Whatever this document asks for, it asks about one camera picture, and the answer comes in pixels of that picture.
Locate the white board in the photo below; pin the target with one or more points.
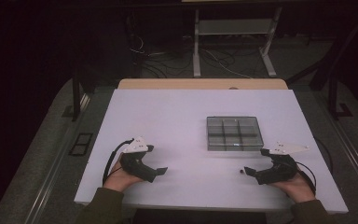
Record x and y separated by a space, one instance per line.
167 124

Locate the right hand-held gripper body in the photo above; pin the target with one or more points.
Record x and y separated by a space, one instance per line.
281 169

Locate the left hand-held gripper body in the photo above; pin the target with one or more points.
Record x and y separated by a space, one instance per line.
135 165

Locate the grey metal stand frame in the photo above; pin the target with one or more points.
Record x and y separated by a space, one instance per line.
234 27

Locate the black floor socket box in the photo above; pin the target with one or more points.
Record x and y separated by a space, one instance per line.
80 144

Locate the metal floor rail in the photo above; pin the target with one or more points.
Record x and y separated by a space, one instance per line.
48 183
354 155

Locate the wooden table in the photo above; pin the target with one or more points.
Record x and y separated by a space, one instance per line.
199 84

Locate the person's right hand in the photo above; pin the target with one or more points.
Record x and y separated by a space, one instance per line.
298 188

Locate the black metal stand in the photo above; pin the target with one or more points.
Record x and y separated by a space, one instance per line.
334 93
76 93

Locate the clear plastic compartment box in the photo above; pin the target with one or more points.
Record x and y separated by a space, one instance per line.
234 133

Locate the person's left hand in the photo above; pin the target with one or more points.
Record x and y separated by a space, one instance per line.
118 180

